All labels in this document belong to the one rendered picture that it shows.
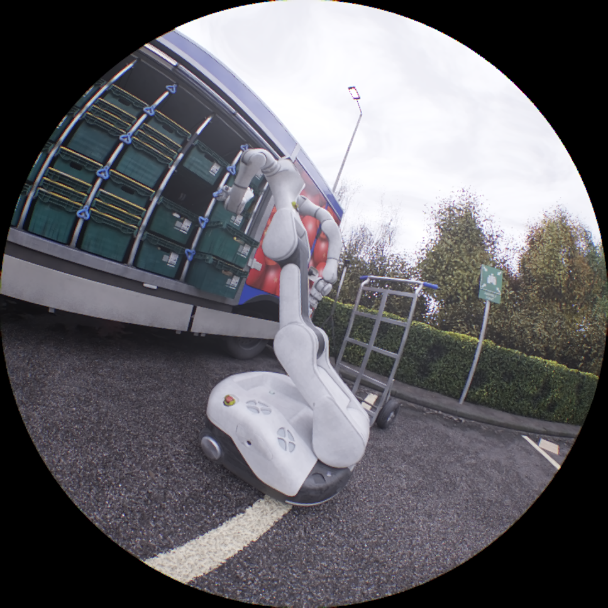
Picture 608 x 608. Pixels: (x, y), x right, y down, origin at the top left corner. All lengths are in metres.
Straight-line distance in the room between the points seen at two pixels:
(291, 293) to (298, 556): 0.96
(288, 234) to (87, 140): 1.51
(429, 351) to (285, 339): 2.92
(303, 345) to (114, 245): 1.34
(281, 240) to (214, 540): 1.09
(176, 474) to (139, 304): 1.02
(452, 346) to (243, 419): 3.21
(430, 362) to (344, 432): 2.84
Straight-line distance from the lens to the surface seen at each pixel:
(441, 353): 3.47
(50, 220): 1.60
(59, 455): 0.97
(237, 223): 1.95
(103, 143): 1.69
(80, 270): 1.41
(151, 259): 1.60
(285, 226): 0.85
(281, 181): 1.08
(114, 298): 1.42
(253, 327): 2.08
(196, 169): 1.79
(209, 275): 1.49
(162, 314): 1.52
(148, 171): 1.65
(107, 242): 1.54
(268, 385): 1.05
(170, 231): 1.64
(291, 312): 0.77
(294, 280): 0.79
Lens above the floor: 0.72
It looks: 2 degrees up
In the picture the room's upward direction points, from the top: 17 degrees clockwise
